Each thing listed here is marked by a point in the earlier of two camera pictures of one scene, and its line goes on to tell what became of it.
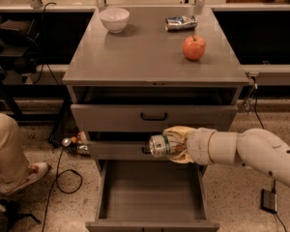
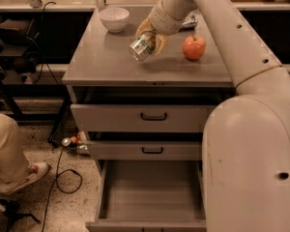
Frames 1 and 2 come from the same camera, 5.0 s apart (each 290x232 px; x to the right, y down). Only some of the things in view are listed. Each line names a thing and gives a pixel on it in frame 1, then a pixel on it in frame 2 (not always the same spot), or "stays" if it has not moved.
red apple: (193, 47) stays
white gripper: (198, 146) to (165, 21)
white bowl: (114, 19) stays
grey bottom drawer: (152, 195) stays
